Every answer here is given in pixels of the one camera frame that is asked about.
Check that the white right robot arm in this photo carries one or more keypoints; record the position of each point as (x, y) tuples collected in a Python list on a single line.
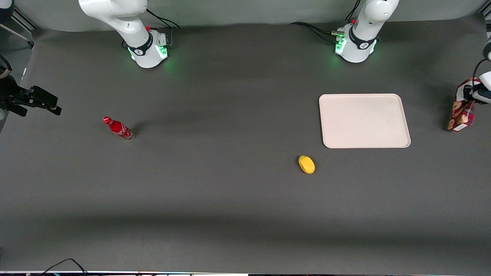
[(130, 23)]

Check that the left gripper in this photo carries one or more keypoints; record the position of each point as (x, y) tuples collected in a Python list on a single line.
[(467, 92)]

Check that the yellow toy lemon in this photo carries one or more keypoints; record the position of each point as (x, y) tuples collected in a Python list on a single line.
[(307, 165)]

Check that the cream plastic tray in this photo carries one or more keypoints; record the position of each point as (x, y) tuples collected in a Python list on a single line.
[(364, 120)]

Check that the red tartan cookie box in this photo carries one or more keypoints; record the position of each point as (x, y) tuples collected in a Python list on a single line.
[(462, 111)]

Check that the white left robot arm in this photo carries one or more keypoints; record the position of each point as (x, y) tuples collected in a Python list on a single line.
[(364, 34)]

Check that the red cola bottle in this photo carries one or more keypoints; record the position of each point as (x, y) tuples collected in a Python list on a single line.
[(119, 128)]

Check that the aluminium frame bar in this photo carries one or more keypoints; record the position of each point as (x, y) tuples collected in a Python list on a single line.
[(21, 19)]

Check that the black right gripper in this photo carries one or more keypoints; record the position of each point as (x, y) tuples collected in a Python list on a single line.
[(10, 93)]

